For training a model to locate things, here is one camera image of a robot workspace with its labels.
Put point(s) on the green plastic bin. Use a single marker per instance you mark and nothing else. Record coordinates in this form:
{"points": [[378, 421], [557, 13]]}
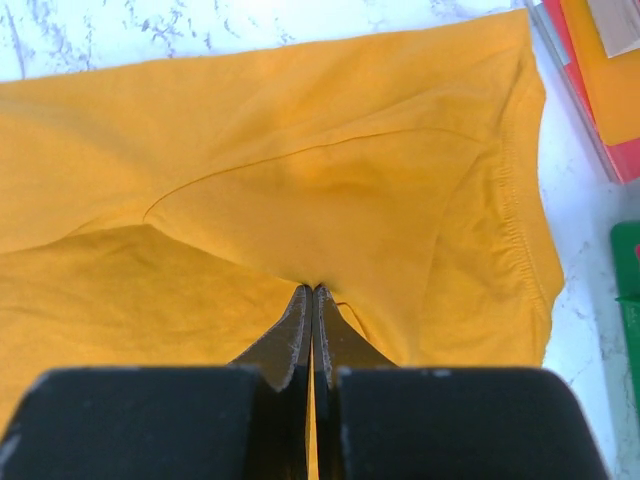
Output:
{"points": [[624, 238]]}

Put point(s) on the red folder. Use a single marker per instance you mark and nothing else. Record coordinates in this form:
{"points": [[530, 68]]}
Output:
{"points": [[621, 161]]}

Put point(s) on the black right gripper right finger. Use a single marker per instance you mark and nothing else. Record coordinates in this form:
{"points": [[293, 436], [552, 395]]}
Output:
{"points": [[335, 344]]}

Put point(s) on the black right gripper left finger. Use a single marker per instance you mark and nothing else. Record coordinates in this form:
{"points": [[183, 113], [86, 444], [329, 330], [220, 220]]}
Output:
{"points": [[278, 433]]}

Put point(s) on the orange folder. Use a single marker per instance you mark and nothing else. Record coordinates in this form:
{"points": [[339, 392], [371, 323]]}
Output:
{"points": [[612, 84]]}

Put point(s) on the yellow t shirt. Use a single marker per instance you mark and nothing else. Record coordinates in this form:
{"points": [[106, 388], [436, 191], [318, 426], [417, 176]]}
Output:
{"points": [[163, 213]]}

